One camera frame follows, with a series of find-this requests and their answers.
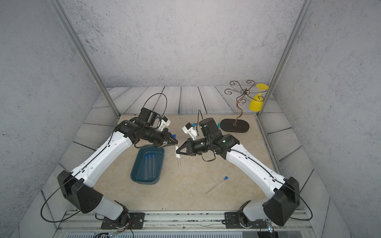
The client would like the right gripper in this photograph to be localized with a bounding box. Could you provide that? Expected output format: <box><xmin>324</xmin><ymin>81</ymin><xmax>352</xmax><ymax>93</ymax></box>
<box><xmin>176</xmin><ymin>138</ymin><xmax>214</xmax><ymax>157</ymax></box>

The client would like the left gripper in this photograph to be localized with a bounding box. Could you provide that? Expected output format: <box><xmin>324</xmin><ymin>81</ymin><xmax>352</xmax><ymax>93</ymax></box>
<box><xmin>143</xmin><ymin>127</ymin><xmax>180</xmax><ymax>147</ymax></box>

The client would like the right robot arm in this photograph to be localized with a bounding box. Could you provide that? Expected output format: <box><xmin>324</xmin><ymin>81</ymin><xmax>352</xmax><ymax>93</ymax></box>
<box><xmin>176</xmin><ymin>134</ymin><xmax>301</xmax><ymax>226</ymax></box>

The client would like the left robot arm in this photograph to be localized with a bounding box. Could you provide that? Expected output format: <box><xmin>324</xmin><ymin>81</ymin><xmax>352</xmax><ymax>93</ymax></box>
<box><xmin>58</xmin><ymin>117</ymin><xmax>178</xmax><ymax>228</ymax></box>

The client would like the teal plastic tray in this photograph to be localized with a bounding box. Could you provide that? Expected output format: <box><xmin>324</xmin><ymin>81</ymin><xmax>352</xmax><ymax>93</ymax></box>
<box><xmin>130</xmin><ymin>146</ymin><xmax>165</xmax><ymax>185</ymax></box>

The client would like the black metal cup stand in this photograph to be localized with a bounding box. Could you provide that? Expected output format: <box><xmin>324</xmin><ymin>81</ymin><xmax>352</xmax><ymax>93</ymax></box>
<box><xmin>220</xmin><ymin>80</ymin><xmax>257</xmax><ymax>133</ymax></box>

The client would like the yellow plastic goblet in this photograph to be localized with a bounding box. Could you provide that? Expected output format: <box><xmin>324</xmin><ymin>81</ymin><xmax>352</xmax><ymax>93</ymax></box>
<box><xmin>249</xmin><ymin>83</ymin><xmax>269</xmax><ymax>112</ymax></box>

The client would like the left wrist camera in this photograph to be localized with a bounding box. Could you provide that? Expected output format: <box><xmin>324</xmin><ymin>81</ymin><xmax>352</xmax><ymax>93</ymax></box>
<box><xmin>135</xmin><ymin>108</ymin><xmax>171</xmax><ymax>131</ymax></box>

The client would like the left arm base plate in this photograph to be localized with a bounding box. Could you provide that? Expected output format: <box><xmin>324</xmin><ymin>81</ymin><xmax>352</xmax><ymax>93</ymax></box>
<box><xmin>101</xmin><ymin>212</ymin><xmax>145</xmax><ymax>230</ymax></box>

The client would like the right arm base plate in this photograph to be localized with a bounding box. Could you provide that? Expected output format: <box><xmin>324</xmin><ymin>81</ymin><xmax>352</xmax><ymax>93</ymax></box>
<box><xmin>221</xmin><ymin>212</ymin><xmax>267</xmax><ymax>230</ymax></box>

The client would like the aluminium front rail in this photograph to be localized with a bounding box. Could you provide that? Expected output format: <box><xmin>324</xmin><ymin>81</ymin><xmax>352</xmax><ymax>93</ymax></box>
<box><xmin>54</xmin><ymin>210</ymin><xmax>316</xmax><ymax>238</ymax></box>

